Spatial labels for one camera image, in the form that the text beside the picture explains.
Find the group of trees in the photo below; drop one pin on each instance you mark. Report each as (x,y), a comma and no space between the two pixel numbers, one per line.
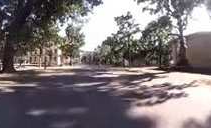
(126,46)

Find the small leafy tree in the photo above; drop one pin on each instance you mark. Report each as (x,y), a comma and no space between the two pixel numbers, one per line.
(72,41)

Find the grey asphalt road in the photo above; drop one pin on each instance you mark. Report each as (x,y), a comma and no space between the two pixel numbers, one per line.
(76,100)

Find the beige building with windows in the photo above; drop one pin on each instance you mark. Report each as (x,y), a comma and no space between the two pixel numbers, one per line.
(34,56)

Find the tall tree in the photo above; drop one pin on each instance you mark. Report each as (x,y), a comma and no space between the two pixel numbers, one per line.
(182,46)

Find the large thick-trunked tree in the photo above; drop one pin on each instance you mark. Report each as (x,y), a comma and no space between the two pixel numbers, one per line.
(9,53)

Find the plain beige building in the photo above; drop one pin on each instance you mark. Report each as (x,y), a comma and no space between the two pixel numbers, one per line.
(201,50)

